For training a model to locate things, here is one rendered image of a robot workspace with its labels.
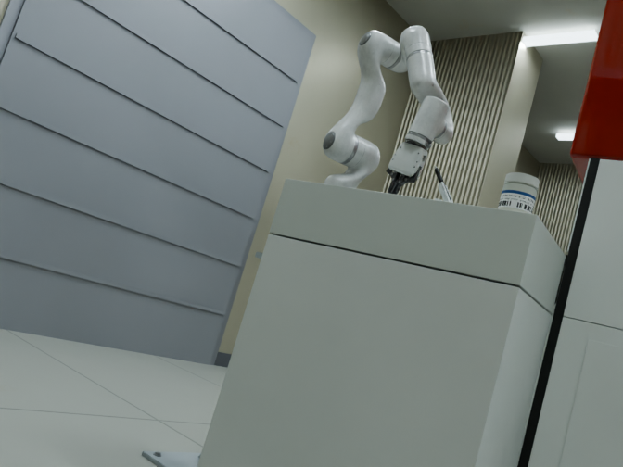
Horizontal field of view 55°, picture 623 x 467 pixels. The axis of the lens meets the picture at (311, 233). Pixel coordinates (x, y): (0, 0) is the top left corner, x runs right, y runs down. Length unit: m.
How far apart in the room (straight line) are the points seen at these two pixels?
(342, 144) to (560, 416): 1.17
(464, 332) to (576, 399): 0.39
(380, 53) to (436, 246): 1.13
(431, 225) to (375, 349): 0.29
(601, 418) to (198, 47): 4.26
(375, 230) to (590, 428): 0.65
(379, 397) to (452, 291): 0.27
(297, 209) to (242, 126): 3.90
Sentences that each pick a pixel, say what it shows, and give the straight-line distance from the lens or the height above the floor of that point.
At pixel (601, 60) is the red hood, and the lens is 1.78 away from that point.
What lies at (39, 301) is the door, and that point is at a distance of 4.57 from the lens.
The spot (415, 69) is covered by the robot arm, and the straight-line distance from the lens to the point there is 2.10.
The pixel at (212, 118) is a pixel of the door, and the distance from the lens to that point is 5.17.
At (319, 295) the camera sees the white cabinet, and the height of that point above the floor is 0.70.
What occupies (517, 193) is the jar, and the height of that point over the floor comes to 1.01.
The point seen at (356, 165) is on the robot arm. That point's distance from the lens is 2.26.
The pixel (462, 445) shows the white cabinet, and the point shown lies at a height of 0.50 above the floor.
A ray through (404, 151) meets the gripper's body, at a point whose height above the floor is 1.23.
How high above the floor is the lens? 0.65
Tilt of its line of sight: 8 degrees up
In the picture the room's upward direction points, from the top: 17 degrees clockwise
